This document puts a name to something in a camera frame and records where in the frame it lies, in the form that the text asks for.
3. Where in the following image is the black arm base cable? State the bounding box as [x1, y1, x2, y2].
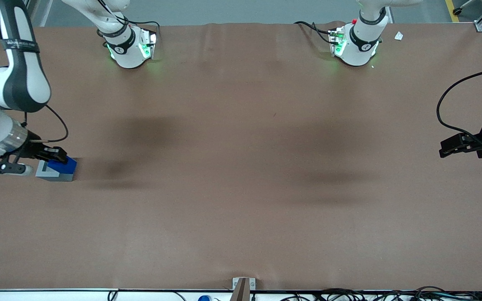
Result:
[294, 21, 334, 45]
[99, 0, 160, 42]

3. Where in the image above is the gray square base block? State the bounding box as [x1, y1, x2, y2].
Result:
[36, 161, 76, 182]

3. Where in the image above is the black caster wheel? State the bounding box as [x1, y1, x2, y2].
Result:
[452, 0, 476, 16]

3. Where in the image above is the black left arm base cable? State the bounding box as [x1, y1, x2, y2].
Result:
[294, 21, 334, 45]

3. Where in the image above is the black cable tangle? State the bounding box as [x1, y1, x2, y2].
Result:
[281, 286, 482, 301]

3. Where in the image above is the long black left gripper cable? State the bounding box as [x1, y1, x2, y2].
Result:
[436, 66, 482, 138]

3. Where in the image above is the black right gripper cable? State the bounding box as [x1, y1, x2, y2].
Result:
[23, 105, 69, 143]

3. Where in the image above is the gray metal bracket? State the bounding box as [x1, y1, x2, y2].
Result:
[232, 277, 256, 291]

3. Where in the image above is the black right arm base cable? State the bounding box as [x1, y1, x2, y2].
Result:
[99, 0, 160, 42]

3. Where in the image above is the brown camera post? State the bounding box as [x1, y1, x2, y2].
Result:
[229, 278, 251, 301]

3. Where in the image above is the blue plastic part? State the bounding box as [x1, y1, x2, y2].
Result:
[47, 156, 77, 175]

